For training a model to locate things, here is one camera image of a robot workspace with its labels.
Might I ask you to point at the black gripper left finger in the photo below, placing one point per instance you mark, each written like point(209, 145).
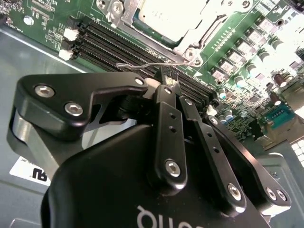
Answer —
point(59, 95)

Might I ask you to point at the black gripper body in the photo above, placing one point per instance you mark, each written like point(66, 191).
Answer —
point(107, 185)

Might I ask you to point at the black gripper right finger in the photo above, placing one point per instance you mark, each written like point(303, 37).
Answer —
point(213, 154)

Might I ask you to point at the metal socket cover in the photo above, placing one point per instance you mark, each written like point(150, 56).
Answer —
point(130, 13)

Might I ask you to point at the silver CPU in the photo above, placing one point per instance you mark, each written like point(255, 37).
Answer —
point(166, 14)

